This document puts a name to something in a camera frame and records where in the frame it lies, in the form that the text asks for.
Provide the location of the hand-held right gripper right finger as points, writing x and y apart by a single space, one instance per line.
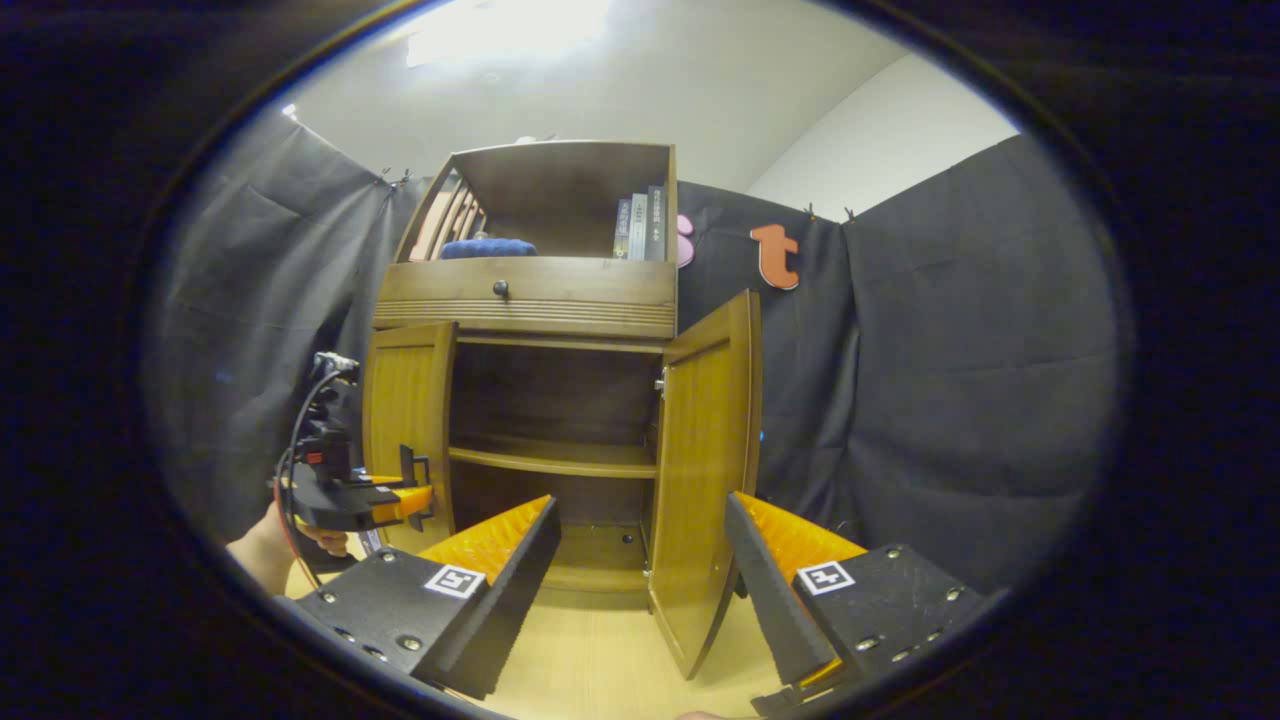
770 600

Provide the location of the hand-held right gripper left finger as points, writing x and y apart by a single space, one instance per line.
510 600

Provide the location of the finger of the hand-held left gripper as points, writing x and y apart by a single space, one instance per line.
405 502

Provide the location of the wooden double-door shoe cabinet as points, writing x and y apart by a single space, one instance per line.
560 300

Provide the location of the wooden inner shelf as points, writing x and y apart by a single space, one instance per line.
550 458

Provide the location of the blue folded towel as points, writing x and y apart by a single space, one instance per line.
490 249

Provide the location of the black backdrop cloth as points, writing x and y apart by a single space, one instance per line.
950 380

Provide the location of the blue spine book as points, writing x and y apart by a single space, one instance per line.
622 235

